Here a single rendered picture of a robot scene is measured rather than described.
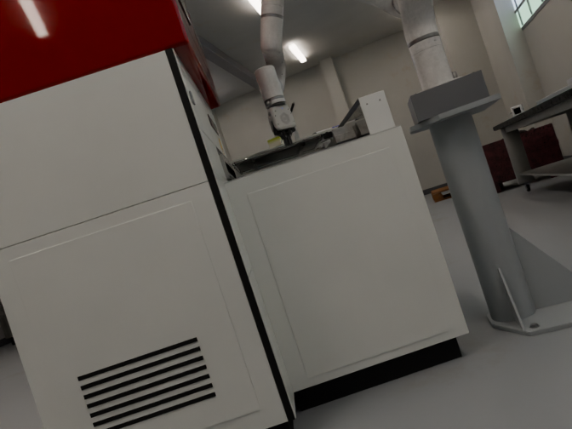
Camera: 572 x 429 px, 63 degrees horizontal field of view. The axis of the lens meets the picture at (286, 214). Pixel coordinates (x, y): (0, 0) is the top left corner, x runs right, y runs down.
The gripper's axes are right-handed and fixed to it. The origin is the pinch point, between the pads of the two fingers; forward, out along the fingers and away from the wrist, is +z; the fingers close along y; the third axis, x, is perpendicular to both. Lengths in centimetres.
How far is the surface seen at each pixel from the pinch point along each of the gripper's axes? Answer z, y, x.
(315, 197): 24.9, -19.6, -27.2
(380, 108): 2.5, 10.1, -41.1
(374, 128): 8.3, 6.7, -38.7
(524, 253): 69, 48, -54
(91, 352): 47, -94, 2
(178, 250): 27, -67, -17
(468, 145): 24, 38, -52
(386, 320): 71, -12, -33
